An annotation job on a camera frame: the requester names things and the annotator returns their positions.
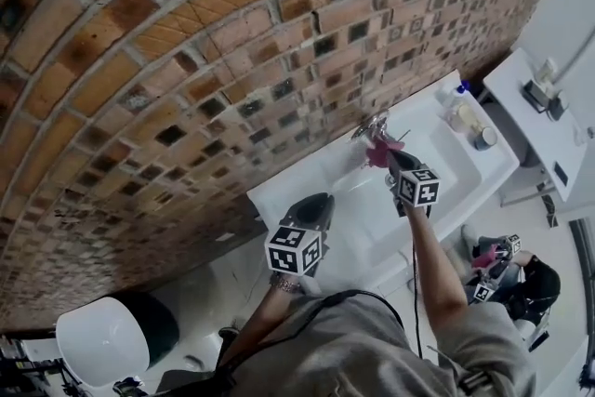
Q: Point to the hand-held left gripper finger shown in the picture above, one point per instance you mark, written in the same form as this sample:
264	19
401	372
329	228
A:
324	214
303	207

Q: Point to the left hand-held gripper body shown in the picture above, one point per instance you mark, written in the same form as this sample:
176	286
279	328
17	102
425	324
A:
293	251

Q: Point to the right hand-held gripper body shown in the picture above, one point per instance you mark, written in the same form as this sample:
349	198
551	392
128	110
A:
418	188

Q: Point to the chrome faucet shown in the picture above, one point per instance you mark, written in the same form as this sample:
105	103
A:
372	125

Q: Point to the person's left forearm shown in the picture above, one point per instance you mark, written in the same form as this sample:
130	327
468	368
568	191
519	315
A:
269	311

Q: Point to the white sink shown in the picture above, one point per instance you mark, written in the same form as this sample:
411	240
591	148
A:
362	200

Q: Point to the white soap bottle blue pump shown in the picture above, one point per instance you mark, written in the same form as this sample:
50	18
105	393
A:
451	97

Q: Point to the dark blue cup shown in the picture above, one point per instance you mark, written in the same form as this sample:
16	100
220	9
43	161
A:
485	138

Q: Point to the person's grey sweatshirt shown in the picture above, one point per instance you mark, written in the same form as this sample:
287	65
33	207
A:
353	353

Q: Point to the smartphone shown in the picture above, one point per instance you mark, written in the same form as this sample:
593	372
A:
561	173

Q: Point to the white table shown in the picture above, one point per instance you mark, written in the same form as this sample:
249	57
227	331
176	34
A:
558	139

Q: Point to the black device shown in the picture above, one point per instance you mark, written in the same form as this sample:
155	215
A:
539	96

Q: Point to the black round bin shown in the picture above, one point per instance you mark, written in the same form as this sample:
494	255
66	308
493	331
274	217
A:
160	325

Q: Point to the small white bottle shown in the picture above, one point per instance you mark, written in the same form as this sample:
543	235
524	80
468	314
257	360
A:
546	70

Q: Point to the black rack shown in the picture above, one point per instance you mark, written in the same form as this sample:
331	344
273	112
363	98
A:
23	367

